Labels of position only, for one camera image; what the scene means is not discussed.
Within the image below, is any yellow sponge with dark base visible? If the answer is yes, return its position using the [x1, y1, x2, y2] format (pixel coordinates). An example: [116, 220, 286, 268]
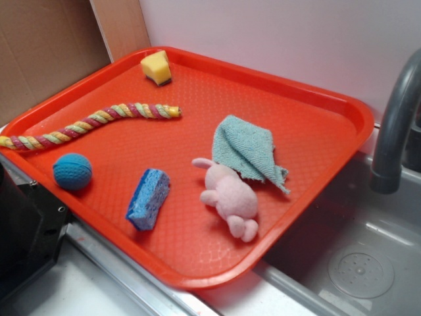
[140, 51, 172, 86]

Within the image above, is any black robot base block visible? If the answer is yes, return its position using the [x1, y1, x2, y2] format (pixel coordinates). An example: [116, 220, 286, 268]
[1, 166, 70, 303]

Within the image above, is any blue cellulose sponge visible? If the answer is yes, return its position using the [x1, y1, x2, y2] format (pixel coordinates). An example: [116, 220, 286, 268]
[126, 169, 170, 231]

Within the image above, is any teal terry cloth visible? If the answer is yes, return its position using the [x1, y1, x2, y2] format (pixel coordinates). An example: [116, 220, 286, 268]
[212, 115, 290, 194]

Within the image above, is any pink plush toy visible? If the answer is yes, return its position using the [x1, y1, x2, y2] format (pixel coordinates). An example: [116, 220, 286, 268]
[191, 158, 259, 242]

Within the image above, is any orange plastic tray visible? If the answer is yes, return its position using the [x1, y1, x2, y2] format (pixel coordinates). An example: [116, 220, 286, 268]
[1, 48, 374, 290]

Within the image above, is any blue textured ball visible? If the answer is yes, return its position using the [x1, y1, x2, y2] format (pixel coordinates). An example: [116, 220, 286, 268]
[53, 153, 93, 191]

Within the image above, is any grey toy faucet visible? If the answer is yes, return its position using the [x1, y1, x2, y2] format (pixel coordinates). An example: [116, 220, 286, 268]
[370, 50, 420, 194]

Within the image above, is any grey plastic sink basin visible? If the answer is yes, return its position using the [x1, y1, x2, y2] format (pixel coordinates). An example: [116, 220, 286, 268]
[255, 154, 420, 315]

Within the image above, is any brown cardboard sheet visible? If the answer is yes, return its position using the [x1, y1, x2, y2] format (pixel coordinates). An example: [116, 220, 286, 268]
[1, 1, 150, 125]

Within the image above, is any multicolour twisted rope toy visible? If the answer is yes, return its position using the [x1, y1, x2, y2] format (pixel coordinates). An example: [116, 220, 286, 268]
[1, 103, 182, 151]

